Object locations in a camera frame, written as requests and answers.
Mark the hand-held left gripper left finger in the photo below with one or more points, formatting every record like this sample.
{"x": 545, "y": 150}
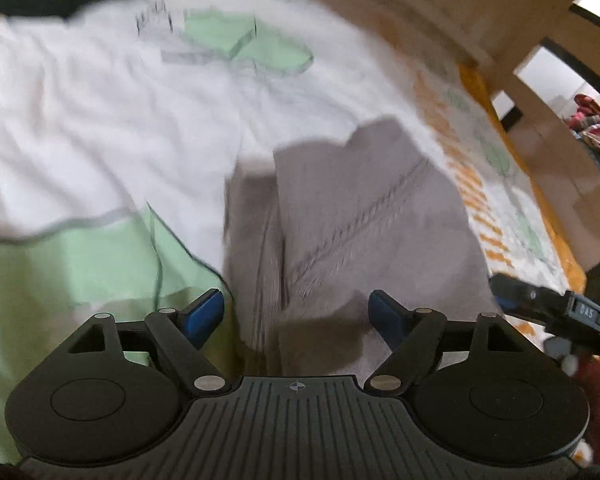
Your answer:
{"x": 205, "y": 316}

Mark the grey hoodie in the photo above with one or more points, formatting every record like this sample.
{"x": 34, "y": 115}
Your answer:
{"x": 360, "y": 220}

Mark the orange bed sheet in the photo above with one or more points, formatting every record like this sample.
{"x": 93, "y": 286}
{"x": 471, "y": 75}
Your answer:
{"x": 480, "y": 85}

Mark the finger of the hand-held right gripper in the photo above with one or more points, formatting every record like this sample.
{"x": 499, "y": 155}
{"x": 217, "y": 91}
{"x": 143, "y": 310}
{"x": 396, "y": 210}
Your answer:
{"x": 512, "y": 290}

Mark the leaf print duvet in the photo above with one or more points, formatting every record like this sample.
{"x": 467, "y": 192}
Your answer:
{"x": 80, "y": 135}

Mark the wooden bed frame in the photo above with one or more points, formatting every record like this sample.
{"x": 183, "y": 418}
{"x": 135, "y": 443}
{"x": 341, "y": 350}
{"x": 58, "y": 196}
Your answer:
{"x": 480, "y": 20}

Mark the pile of colourful clothes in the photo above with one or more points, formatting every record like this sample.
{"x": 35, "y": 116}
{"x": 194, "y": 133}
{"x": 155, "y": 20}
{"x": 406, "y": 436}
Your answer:
{"x": 595, "y": 130}

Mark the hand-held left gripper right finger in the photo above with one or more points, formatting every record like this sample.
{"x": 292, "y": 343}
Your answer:
{"x": 389, "y": 316}

